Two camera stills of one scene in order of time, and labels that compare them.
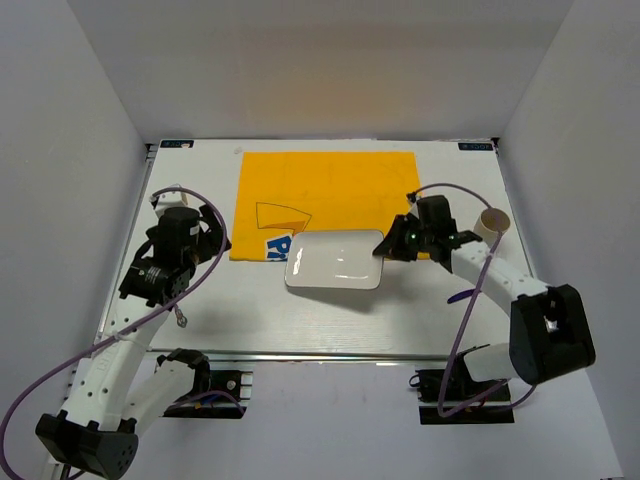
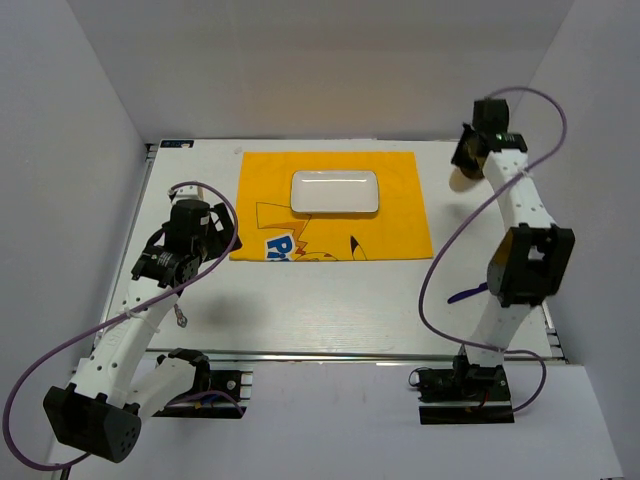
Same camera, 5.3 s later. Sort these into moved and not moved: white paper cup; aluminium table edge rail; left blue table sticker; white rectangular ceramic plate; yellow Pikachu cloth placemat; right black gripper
Moved: white rectangular ceramic plate; right black gripper; white paper cup
Not moved: aluminium table edge rail; yellow Pikachu cloth placemat; left blue table sticker
